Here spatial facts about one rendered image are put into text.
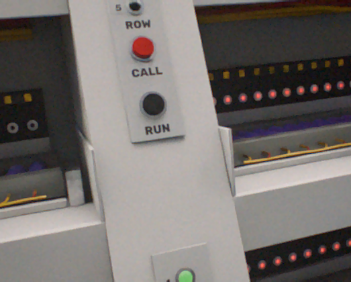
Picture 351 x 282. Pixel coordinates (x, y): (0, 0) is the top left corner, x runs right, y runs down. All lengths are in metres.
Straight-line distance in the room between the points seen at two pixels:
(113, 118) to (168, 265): 0.11
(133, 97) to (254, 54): 0.31
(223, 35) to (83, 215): 0.35
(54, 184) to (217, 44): 0.31
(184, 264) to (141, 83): 0.13
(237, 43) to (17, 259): 0.40
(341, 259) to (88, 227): 0.36
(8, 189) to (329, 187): 0.26
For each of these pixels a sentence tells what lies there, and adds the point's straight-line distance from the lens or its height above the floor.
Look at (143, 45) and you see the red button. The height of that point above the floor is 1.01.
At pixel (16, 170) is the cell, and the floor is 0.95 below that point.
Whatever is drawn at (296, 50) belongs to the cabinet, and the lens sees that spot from 0.61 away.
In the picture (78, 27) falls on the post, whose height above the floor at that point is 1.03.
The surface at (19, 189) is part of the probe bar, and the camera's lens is 0.36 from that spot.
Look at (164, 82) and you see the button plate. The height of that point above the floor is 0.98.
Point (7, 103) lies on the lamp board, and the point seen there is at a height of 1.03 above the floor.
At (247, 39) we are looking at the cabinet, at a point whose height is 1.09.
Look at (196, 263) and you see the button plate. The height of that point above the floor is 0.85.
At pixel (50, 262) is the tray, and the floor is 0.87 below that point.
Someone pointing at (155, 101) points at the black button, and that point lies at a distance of 0.29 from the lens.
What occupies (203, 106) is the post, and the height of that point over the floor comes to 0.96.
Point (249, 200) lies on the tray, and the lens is 0.31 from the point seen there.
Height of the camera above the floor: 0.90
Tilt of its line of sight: 7 degrees up
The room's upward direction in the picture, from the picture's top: 11 degrees counter-clockwise
